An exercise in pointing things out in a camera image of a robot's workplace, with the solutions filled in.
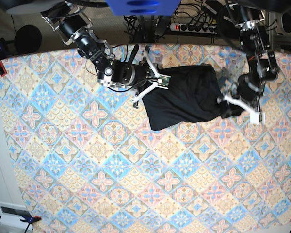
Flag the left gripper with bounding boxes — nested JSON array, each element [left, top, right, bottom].
[[217, 74, 265, 119]]

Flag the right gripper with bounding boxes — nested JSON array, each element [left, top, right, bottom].
[[132, 46, 168, 108]]

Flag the black t-shirt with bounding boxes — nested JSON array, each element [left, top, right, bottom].
[[142, 65, 224, 131]]

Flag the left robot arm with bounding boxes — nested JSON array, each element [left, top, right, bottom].
[[216, 0, 291, 125]]

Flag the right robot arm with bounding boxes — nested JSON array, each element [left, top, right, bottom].
[[0, 0, 170, 108]]

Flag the white power strip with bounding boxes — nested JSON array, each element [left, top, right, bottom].
[[169, 22, 216, 34]]

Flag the patterned tablecloth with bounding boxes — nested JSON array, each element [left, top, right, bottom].
[[0, 50, 291, 233]]

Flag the black round stool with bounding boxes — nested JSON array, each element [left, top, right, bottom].
[[14, 25, 42, 55]]

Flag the lower left table clamp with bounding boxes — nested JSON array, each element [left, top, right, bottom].
[[0, 214, 41, 233]]

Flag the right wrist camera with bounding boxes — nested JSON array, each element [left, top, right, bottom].
[[157, 75, 171, 89]]

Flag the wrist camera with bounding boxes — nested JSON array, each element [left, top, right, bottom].
[[250, 112, 266, 125], [157, 75, 171, 89]]

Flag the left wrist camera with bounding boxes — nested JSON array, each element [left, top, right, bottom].
[[250, 112, 266, 125]]

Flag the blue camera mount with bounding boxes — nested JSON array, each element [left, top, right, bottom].
[[105, 0, 180, 16]]

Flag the white wall outlet box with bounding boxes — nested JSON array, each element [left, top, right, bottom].
[[0, 201, 31, 230]]

